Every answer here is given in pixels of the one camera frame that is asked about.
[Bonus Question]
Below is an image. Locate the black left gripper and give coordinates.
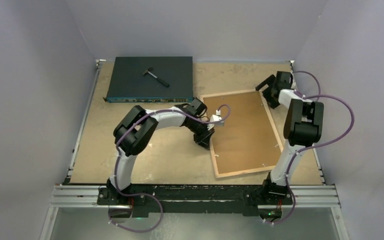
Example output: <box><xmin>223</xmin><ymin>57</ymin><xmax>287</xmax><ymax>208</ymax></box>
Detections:
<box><xmin>186</xmin><ymin>117</ymin><xmax>215</xmax><ymax>150</ymax></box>

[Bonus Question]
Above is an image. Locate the white wooden picture frame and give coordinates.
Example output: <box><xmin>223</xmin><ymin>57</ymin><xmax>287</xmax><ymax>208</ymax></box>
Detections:
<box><xmin>200</xmin><ymin>89</ymin><xmax>285</xmax><ymax>179</ymax></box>

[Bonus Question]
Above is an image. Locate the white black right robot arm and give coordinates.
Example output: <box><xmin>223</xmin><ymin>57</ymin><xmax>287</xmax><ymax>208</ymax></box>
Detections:
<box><xmin>255</xmin><ymin>71</ymin><xmax>324</xmax><ymax>204</ymax></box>

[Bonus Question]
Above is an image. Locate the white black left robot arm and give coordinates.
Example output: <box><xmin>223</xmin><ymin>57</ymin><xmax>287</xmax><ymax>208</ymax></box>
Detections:
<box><xmin>106</xmin><ymin>99</ymin><xmax>222</xmax><ymax>205</ymax></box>

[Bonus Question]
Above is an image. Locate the black hammer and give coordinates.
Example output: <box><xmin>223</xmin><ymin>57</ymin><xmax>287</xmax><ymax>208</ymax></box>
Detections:
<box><xmin>142</xmin><ymin>67</ymin><xmax>170</xmax><ymax>88</ymax></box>

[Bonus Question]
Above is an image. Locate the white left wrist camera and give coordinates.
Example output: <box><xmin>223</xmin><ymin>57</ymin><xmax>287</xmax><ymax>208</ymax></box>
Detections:
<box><xmin>209</xmin><ymin>109</ymin><xmax>230</xmax><ymax>128</ymax></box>

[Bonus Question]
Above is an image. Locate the dark network switch box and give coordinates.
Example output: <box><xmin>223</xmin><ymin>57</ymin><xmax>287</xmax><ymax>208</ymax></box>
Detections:
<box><xmin>103</xmin><ymin>56</ymin><xmax>194</xmax><ymax>103</ymax></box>

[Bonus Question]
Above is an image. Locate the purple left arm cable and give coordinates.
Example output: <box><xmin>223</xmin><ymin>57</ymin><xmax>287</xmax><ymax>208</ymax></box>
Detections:
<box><xmin>107</xmin><ymin>104</ymin><xmax>232</xmax><ymax>233</ymax></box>

